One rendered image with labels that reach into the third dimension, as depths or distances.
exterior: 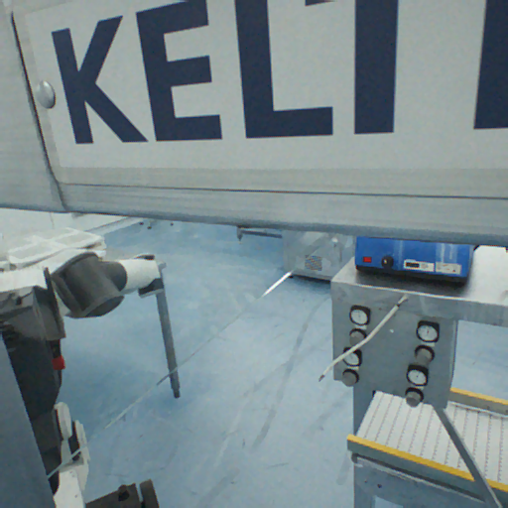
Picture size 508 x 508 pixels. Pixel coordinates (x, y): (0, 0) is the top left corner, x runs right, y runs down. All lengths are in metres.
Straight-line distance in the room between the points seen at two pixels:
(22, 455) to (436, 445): 0.94
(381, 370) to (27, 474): 0.67
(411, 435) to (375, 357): 0.33
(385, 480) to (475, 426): 0.27
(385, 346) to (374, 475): 0.36
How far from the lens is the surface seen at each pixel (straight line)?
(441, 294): 0.80
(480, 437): 1.21
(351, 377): 0.91
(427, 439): 1.17
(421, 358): 0.84
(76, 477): 1.72
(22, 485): 0.38
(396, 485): 1.13
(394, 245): 0.84
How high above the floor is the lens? 1.61
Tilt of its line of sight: 20 degrees down
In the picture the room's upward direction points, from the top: 5 degrees counter-clockwise
